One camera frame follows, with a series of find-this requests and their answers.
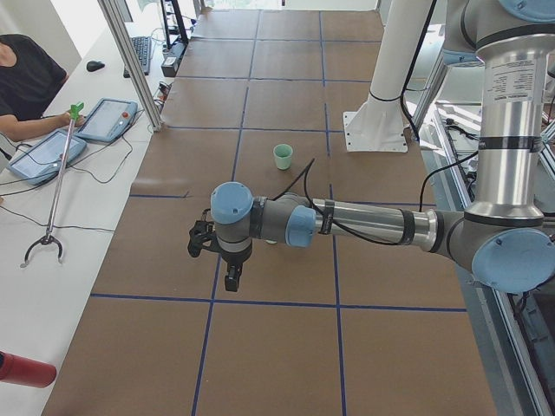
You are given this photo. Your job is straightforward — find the white pedestal column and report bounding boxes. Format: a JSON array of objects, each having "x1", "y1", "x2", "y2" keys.
[{"x1": 343, "y1": 0, "x2": 434, "y2": 153}]

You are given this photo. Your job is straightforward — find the blue teach pendant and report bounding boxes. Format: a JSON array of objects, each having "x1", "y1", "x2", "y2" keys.
[
  {"x1": 75, "y1": 98, "x2": 138, "y2": 143},
  {"x1": 7, "y1": 129, "x2": 67, "y2": 185}
]

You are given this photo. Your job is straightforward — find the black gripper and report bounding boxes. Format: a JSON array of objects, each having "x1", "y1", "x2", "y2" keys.
[{"x1": 221, "y1": 247, "x2": 252, "y2": 291}]

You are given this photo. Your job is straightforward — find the green handled reacher grabber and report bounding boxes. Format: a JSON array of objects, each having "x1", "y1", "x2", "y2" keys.
[{"x1": 20, "y1": 101, "x2": 84, "y2": 268}]

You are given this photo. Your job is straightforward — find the person in black shirt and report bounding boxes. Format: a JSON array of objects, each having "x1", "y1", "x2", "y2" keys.
[{"x1": 1, "y1": 34, "x2": 71, "y2": 142}]

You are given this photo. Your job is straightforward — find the aluminium frame post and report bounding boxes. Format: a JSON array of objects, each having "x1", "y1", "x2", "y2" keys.
[{"x1": 97, "y1": 0, "x2": 162, "y2": 132}]

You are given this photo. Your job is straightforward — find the near blue teach pendant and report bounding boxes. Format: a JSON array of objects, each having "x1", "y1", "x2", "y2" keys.
[{"x1": 7, "y1": 129, "x2": 67, "y2": 185}]

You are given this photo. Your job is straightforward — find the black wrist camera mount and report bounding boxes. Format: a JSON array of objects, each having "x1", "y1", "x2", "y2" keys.
[{"x1": 187, "y1": 208, "x2": 219, "y2": 258}]

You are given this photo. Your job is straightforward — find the red bottle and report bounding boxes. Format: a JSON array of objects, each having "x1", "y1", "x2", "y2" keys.
[{"x1": 1, "y1": 352, "x2": 57, "y2": 388}]

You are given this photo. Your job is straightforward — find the black computer mouse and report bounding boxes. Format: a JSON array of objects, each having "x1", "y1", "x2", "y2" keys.
[{"x1": 86, "y1": 61, "x2": 105, "y2": 73}]

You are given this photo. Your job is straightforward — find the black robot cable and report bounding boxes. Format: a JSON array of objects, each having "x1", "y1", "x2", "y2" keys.
[{"x1": 277, "y1": 157, "x2": 478, "y2": 246}]

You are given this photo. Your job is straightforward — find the far blue teach pendant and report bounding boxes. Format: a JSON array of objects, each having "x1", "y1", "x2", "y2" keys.
[{"x1": 75, "y1": 98, "x2": 138, "y2": 143}]

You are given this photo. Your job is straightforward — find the black keyboard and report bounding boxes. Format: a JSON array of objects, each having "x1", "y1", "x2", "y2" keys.
[{"x1": 130, "y1": 36, "x2": 152, "y2": 75}]

